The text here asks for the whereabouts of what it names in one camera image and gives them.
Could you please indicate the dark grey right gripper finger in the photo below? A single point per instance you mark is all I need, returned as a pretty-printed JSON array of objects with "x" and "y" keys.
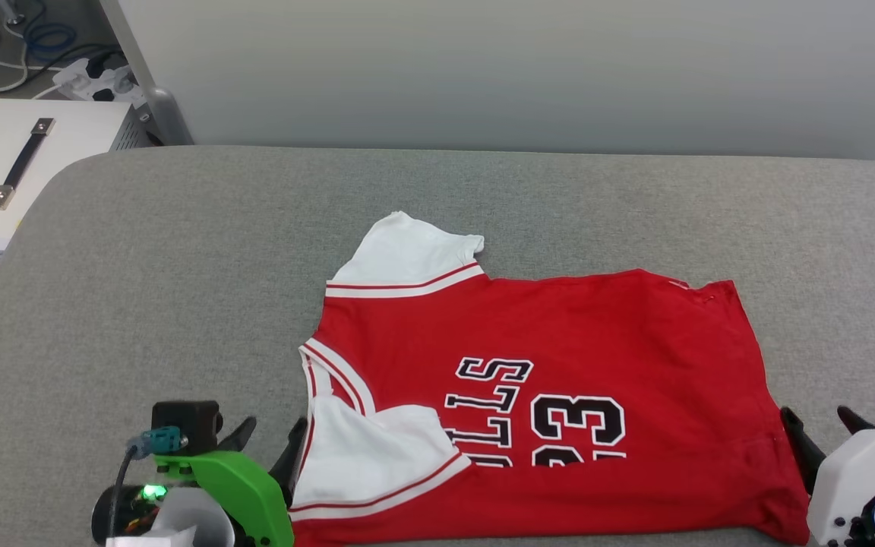
[
  {"x": 855, "y": 422},
  {"x": 802, "y": 448}
]

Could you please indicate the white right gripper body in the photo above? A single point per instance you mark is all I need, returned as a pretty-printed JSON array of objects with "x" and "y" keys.
[{"x": 851, "y": 479}]

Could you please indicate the white power strip with plugs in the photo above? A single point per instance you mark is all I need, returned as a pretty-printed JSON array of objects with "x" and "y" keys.
[{"x": 77, "y": 76}]

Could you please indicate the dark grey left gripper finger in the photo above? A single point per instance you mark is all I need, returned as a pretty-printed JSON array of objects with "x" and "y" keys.
[
  {"x": 292, "y": 460},
  {"x": 238, "y": 434}
]

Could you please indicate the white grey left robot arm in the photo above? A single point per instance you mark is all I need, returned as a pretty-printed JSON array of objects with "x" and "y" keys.
[{"x": 194, "y": 524}]

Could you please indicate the white desk frame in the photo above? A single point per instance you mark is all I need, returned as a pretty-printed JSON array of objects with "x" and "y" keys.
[{"x": 8, "y": 9}]

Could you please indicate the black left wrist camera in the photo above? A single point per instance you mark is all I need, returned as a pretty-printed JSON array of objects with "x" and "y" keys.
[{"x": 183, "y": 422}]

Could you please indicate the red white basketball jersey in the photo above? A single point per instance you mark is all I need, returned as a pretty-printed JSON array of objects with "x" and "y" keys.
[{"x": 597, "y": 334}]

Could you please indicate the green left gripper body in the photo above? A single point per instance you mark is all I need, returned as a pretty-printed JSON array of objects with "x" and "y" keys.
[{"x": 244, "y": 494}]

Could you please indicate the grey partition post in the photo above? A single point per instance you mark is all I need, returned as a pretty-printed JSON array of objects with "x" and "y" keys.
[{"x": 134, "y": 45}]

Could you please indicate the white equipment box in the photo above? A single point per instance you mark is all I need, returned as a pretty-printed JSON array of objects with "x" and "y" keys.
[{"x": 88, "y": 129}]

